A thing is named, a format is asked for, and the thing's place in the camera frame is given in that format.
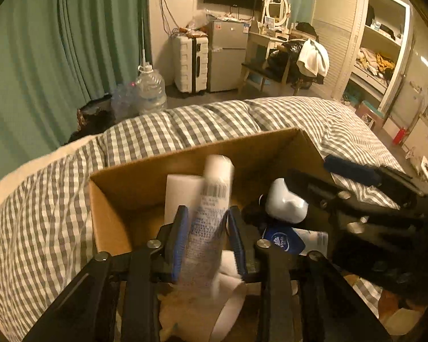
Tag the white foam block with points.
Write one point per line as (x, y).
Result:
(180, 196)

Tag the wooden chair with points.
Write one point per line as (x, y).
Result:
(256, 69)

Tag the blue and white tissue packet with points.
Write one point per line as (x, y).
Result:
(283, 240)

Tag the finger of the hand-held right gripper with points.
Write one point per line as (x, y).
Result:
(321, 194)
(349, 169)

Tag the wide green curtain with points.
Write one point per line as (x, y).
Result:
(57, 60)

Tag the white towel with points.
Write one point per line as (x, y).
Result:
(314, 58)

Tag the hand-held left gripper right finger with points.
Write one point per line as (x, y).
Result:
(237, 245)

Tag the thin white rod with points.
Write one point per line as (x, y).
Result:
(142, 46)

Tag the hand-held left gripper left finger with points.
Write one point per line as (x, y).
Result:
(178, 242)

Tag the clear snack bag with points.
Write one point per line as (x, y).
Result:
(196, 28)

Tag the brown cardboard box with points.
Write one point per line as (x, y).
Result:
(128, 185)

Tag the large clear water jug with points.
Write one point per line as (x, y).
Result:
(150, 92)

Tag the white rounded object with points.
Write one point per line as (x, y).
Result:
(283, 199)

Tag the red can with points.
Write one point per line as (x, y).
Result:
(400, 136)

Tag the white vanity desk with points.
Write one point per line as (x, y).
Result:
(260, 41)

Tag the grey checkered blanket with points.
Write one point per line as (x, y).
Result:
(57, 203)

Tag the black bag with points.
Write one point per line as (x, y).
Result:
(92, 121)

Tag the silver small fridge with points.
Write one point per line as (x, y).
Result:
(226, 60)

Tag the chair with clothes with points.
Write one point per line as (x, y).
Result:
(289, 50)

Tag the bag of plastic bottles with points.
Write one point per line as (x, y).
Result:
(123, 101)

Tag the white wardrobe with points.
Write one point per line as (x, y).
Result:
(335, 25)

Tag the white suitcase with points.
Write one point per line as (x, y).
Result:
(185, 64)

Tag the white printed tube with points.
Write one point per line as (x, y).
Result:
(210, 213)

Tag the white paper strip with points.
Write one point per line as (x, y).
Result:
(232, 306)

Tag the round white vanity mirror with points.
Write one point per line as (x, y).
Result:
(276, 7)

